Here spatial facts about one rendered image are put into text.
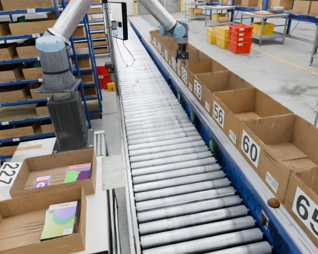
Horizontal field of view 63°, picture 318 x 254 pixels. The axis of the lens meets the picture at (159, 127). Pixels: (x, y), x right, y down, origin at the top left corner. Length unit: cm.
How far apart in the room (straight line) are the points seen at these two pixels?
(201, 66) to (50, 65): 135
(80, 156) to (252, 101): 113
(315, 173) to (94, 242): 89
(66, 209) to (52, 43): 87
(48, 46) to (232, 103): 113
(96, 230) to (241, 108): 113
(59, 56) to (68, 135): 50
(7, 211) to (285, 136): 140
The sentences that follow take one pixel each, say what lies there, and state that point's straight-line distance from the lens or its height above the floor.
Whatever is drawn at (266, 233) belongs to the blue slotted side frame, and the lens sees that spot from 125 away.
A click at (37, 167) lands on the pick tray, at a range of 165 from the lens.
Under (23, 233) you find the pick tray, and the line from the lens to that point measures 132.
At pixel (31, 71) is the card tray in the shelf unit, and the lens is 277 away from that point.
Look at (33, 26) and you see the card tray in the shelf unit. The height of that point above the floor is 140.
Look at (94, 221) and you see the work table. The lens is 125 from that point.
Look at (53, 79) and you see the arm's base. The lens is 161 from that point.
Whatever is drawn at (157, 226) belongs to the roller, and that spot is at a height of 74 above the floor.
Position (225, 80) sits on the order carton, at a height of 97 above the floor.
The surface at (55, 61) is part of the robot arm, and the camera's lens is 158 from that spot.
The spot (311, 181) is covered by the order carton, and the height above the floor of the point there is 98.
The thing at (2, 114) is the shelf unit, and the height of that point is 54.
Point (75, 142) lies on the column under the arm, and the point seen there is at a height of 79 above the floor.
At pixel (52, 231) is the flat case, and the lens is 121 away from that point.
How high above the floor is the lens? 165
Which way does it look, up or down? 29 degrees down
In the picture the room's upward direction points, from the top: 4 degrees counter-clockwise
